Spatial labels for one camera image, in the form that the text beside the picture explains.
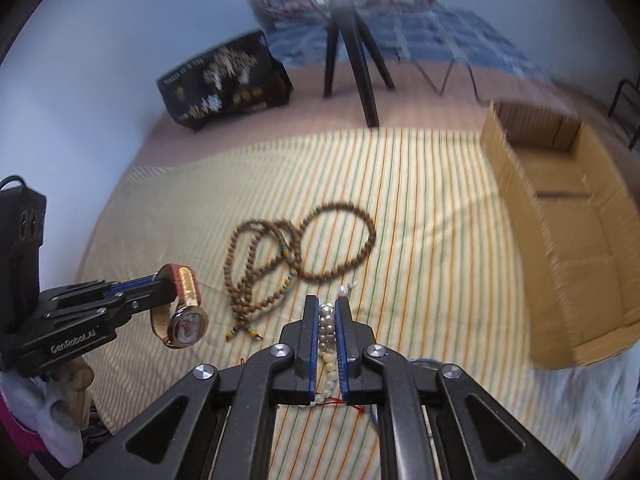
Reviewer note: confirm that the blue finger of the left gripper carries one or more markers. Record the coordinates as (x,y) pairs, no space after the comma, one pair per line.
(159,293)
(122,287)

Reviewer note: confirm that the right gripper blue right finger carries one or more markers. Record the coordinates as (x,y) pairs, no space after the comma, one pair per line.
(353,376)

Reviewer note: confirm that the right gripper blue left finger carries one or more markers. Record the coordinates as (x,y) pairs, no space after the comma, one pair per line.
(305,369)

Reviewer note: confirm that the red strap wristwatch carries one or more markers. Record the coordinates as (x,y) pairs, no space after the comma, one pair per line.
(182,322)

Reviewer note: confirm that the blue thin bangle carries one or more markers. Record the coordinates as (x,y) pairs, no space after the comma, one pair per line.
(405,447)

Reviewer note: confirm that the left gloved hand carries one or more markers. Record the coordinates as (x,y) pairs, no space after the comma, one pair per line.
(47,414)

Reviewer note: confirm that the yellow striped cloth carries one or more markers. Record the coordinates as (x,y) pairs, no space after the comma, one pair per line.
(444,280)

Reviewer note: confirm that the black printed gift bag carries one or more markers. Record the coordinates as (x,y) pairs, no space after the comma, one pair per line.
(236,77)

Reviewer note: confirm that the brown cardboard box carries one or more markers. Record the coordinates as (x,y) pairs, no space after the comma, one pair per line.
(577,228)

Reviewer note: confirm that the blue checked blanket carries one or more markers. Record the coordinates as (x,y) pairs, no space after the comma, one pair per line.
(436,35)

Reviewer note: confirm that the black tripod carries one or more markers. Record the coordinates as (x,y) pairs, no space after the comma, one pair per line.
(345,22)

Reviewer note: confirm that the black metal rack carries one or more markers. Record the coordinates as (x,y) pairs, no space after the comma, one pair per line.
(625,109)

